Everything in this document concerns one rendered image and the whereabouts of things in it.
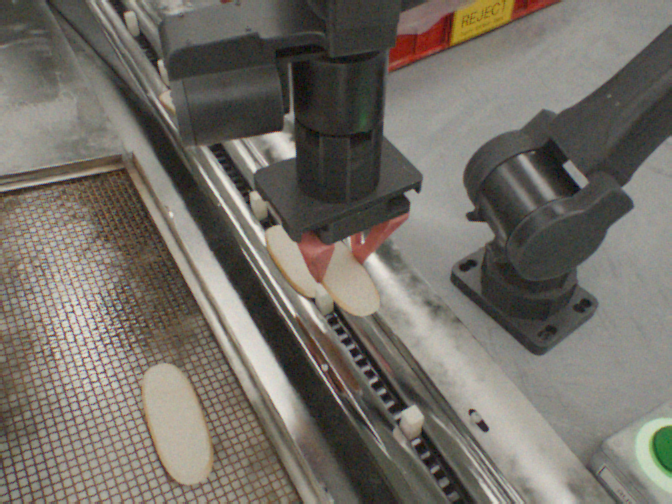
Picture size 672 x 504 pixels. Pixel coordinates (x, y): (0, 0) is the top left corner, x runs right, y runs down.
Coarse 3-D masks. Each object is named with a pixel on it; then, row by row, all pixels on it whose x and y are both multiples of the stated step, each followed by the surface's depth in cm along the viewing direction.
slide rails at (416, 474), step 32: (96, 0) 95; (128, 0) 95; (128, 32) 89; (224, 192) 68; (256, 224) 64; (288, 288) 59; (320, 320) 57; (352, 320) 57; (384, 352) 54; (352, 384) 52; (416, 384) 52; (384, 416) 50; (448, 448) 49; (416, 480) 47; (480, 480) 47
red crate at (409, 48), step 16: (224, 0) 98; (528, 0) 95; (544, 0) 98; (560, 0) 101; (448, 16) 87; (512, 16) 95; (432, 32) 88; (448, 32) 89; (400, 48) 86; (416, 48) 87; (432, 48) 89; (400, 64) 87
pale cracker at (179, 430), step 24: (144, 384) 46; (168, 384) 46; (144, 408) 45; (168, 408) 44; (192, 408) 45; (168, 432) 43; (192, 432) 43; (168, 456) 42; (192, 456) 42; (192, 480) 41
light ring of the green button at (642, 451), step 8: (648, 424) 45; (656, 424) 45; (664, 424) 45; (640, 432) 44; (648, 432) 44; (640, 440) 44; (648, 440) 44; (640, 448) 43; (640, 456) 43; (648, 456) 43; (648, 464) 43; (648, 472) 43; (656, 472) 42; (656, 480) 42; (664, 480) 42; (664, 488) 42
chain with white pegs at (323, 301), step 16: (112, 0) 97; (128, 16) 88; (144, 48) 89; (160, 64) 80; (224, 160) 73; (240, 176) 71; (240, 192) 69; (256, 192) 65; (256, 208) 65; (272, 224) 66; (320, 288) 56; (320, 304) 57; (336, 320) 59; (352, 336) 57; (368, 368) 55; (384, 384) 53; (400, 416) 52; (416, 416) 48; (416, 432) 50; (432, 464) 49; (448, 480) 48; (448, 496) 47; (464, 496) 47
